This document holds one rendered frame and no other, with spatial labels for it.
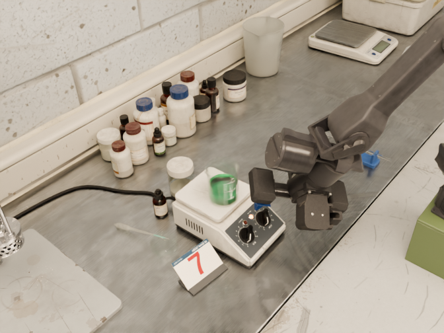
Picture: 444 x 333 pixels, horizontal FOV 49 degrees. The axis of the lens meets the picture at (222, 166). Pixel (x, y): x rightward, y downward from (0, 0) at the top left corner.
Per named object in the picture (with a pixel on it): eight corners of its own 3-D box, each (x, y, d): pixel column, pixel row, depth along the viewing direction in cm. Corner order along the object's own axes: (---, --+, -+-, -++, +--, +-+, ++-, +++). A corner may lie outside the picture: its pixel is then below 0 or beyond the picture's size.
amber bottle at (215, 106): (207, 113, 138) (205, 83, 131) (204, 106, 140) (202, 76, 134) (221, 111, 138) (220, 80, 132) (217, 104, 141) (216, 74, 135)
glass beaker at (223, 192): (230, 184, 101) (230, 152, 96) (245, 203, 97) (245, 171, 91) (199, 195, 99) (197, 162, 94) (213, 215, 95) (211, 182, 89)
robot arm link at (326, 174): (366, 141, 78) (316, 129, 75) (372, 172, 75) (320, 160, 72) (342, 162, 84) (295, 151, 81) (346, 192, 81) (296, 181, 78)
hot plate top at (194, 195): (255, 190, 101) (255, 187, 100) (219, 224, 93) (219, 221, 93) (210, 168, 106) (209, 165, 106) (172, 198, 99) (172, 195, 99)
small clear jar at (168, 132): (173, 148, 126) (172, 134, 123) (160, 145, 127) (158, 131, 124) (179, 139, 128) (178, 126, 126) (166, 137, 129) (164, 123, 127)
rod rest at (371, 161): (380, 162, 119) (382, 150, 117) (373, 169, 117) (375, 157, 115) (343, 147, 124) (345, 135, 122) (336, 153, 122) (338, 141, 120)
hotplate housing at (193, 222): (286, 232, 102) (288, 204, 97) (249, 271, 94) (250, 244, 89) (204, 189, 113) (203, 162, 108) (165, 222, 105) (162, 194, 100)
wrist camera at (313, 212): (302, 182, 80) (310, 219, 77) (340, 186, 83) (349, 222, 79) (285, 199, 85) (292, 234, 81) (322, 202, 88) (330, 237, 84)
